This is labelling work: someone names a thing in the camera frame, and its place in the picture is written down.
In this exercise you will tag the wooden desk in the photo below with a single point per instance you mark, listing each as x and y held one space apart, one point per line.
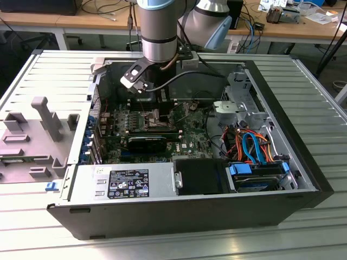
108 23

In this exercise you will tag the black RAM slot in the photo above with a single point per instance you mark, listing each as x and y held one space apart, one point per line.
151 132
151 129
135 99
135 104

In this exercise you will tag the white paper sheet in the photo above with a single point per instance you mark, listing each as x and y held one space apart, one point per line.
320 17

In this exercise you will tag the black monitor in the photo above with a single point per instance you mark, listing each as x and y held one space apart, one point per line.
40 6

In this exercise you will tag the silver power supply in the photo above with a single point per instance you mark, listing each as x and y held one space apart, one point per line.
86 176

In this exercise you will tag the green motherboard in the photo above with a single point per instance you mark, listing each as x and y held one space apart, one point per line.
189 135

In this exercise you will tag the silver hard disk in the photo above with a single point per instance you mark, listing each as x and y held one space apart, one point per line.
257 184

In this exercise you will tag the silver rear port block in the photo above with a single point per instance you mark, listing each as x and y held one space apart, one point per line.
104 126
105 116

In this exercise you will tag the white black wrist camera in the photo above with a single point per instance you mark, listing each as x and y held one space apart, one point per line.
130 82

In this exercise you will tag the blue disk carrier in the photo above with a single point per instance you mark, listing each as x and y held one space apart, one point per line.
240 169

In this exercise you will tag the blue plastic clip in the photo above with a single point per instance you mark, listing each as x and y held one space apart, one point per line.
51 186

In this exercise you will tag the CPU socket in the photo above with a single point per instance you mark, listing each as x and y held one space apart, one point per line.
151 124

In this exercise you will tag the black box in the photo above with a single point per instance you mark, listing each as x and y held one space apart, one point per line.
238 10

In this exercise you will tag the metal locking lever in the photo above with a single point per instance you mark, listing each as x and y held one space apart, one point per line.
141 104
181 119

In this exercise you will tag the grey parts rack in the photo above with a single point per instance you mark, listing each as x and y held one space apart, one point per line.
32 151

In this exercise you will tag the silver CPU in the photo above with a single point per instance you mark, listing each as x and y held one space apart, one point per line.
153 115

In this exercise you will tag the black graphics card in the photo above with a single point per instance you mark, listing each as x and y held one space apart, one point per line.
146 145

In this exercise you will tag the black PC case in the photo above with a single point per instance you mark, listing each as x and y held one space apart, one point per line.
162 216

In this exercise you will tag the green RAM stick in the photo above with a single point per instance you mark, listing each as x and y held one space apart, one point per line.
12 161

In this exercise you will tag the black power adaptor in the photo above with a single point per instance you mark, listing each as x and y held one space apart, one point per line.
259 26

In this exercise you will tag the silver coin cell battery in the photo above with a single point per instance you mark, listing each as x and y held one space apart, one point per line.
193 105

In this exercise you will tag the metal heat sink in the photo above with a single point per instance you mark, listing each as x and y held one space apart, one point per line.
274 15

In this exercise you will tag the metal drive cage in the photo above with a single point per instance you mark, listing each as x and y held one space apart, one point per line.
244 108

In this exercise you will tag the blue card retainer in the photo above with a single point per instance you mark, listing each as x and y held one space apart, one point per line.
86 138
91 121
84 156

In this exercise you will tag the grey blue box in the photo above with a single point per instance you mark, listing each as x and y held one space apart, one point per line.
291 16

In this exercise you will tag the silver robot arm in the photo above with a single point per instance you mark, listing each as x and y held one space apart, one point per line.
157 24

